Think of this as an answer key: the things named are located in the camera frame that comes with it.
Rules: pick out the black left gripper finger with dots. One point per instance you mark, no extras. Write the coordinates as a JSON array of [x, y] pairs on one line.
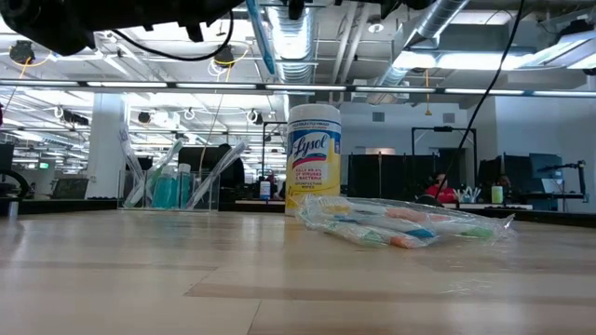
[[219, 7]]

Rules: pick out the orange toothbrush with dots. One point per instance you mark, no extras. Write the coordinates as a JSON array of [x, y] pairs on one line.
[[405, 214], [401, 242]]

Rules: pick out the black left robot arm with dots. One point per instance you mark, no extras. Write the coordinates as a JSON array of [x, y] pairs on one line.
[[46, 23]]

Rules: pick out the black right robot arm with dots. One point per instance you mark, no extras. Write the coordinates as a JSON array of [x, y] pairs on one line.
[[391, 7]]

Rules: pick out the long linear ceiling light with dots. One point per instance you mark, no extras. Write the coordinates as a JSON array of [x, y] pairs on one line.
[[302, 87]]

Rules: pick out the black hanging device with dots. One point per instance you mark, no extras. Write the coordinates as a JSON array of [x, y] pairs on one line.
[[21, 51]]

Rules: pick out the white building column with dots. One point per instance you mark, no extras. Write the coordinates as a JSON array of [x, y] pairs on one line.
[[98, 139]]

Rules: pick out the yellow Lysol wipes canister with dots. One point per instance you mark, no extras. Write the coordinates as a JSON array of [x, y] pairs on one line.
[[313, 149]]

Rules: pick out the black background monitor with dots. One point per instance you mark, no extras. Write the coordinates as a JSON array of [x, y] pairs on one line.
[[195, 158]]

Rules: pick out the person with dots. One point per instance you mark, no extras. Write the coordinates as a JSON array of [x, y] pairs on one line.
[[442, 193], [503, 180], [235, 172]]

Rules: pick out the bright ceiling light panel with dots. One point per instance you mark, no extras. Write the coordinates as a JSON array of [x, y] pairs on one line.
[[465, 60]]

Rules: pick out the small white background bottle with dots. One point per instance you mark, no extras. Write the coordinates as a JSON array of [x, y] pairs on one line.
[[265, 191]]

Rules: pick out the clear acrylic organizer box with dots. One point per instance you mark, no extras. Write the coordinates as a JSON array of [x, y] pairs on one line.
[[213, 197]]

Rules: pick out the black room divider panels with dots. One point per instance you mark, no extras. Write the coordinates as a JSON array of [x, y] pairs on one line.
[[391, 177]]

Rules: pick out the grey laptop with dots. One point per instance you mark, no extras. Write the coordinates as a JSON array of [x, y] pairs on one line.
[[70, 188]]

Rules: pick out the white utensils bunch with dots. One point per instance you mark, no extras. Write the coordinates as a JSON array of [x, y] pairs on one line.
[[467, 195]]

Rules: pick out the green cup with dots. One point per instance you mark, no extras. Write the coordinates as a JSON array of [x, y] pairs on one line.
[[497, 194]]

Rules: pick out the dark desk monitor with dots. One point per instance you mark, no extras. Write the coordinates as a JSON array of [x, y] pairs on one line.
[[545, 172]]

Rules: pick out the black overhead camera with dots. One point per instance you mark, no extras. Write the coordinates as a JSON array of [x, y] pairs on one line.
[[224, 57]]

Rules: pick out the large silver spiral duct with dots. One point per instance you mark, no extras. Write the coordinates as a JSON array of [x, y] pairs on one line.
[[435, 18]]

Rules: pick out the black metal frame stand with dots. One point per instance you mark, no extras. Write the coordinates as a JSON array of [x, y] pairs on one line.
[[442, 129]]

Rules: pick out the small grey metal post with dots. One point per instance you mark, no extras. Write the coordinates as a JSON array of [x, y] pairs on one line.
[[13, 210]]

